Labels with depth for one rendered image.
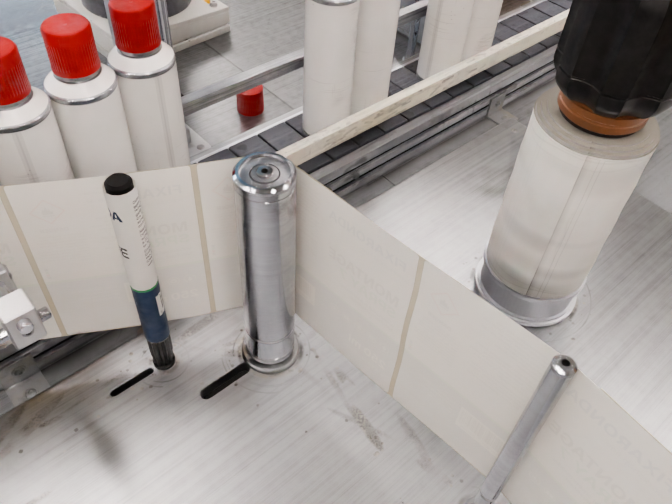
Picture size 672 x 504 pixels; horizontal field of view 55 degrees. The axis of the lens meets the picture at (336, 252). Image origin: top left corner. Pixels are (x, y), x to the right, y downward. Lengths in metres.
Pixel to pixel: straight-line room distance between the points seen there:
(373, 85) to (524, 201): 0.27
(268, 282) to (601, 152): 0.23
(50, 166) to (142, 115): 0.08
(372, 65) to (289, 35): 0.32
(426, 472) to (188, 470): 0.17
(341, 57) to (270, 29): 0.37
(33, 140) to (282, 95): 0.44
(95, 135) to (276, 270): 0.19
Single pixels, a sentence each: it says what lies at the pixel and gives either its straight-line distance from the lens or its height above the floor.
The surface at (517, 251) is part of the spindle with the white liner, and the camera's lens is 0.51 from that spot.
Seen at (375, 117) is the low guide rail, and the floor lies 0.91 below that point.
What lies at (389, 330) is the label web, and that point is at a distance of 0.41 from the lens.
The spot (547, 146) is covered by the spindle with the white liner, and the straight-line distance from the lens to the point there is 0.46.
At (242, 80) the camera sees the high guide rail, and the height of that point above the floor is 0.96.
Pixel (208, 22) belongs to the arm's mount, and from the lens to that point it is 0.97.
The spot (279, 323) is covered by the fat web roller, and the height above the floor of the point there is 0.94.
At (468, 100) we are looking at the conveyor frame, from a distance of 0.81.
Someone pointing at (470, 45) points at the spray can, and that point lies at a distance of 0.83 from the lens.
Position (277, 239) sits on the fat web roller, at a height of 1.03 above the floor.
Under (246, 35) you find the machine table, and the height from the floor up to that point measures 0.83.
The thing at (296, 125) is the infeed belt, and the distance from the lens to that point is 0.73.
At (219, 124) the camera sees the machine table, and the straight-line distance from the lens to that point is 0.81.
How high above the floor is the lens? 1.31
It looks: 48 degrees down
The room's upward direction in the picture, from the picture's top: 5 degrees clockwise
